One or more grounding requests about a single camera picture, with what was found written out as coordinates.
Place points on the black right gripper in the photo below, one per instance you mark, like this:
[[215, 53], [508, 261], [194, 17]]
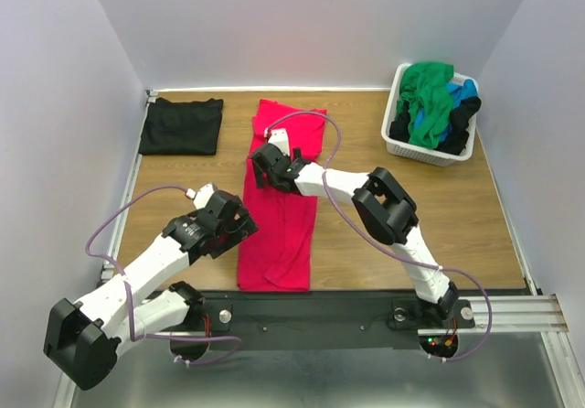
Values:
[[263, 163]]

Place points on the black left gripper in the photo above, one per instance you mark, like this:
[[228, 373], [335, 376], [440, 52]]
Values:
[[243, 228]]

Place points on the pink t shirt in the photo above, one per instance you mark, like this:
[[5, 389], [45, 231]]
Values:
[[277, 258]]

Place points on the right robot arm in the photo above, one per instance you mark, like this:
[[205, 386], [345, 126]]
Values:
[[387, 212]]

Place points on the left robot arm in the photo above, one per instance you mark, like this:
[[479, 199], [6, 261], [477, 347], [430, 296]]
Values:
[[142, 316]]

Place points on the folded black t shirt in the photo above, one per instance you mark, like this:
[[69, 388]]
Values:
[[181, 128]]

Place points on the white plastic laundry basket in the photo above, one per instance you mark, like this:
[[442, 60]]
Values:
[[430, 156]]

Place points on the green t shirt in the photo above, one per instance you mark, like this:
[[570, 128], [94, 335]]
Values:
[[425, 103]]

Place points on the black t shirt in basket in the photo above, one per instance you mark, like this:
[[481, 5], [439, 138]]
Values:
[[453, 139]]

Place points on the blue t shirt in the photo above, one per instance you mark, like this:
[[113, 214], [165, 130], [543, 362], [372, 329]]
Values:
[[459, 92]]

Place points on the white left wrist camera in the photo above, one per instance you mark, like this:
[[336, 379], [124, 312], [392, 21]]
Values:
[[201, 197]]

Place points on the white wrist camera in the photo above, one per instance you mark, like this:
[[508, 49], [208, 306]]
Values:
[[201, 197], [278, 138]]

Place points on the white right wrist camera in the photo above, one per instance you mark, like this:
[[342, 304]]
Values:
[[278, 138]]

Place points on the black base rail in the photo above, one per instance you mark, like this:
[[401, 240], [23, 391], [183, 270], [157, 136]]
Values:
[[343, 319]]

